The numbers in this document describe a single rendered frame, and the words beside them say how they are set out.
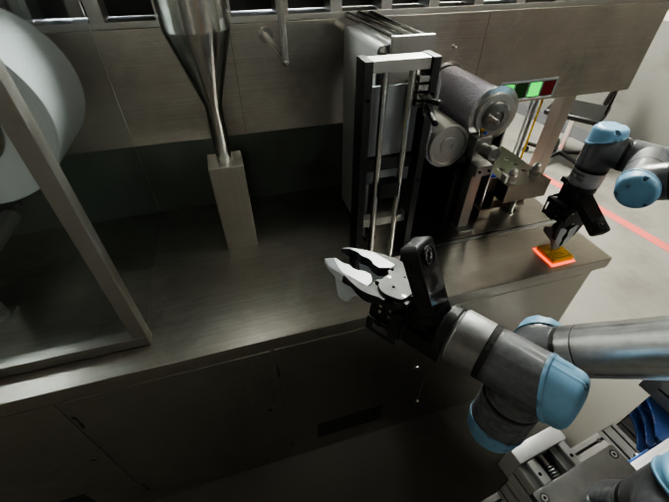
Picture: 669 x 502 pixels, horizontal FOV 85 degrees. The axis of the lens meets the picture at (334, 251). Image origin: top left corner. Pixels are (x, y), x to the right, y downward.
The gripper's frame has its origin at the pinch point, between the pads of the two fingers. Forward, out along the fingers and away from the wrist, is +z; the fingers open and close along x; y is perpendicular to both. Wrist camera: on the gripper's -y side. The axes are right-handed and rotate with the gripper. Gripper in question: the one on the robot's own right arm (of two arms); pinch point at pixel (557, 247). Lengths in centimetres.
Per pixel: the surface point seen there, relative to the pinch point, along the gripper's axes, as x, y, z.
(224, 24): 83, 30, -55
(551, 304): -6.2, -3.3, 23.6
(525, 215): -5.3, 19.4, 3.0
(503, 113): 14.8, 21.4, -32.9
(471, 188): 20.2, 18.8, -12.1
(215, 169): 91, 29, -23
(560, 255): 0.1, -2.3, 1.2
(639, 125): -268, 170, 59
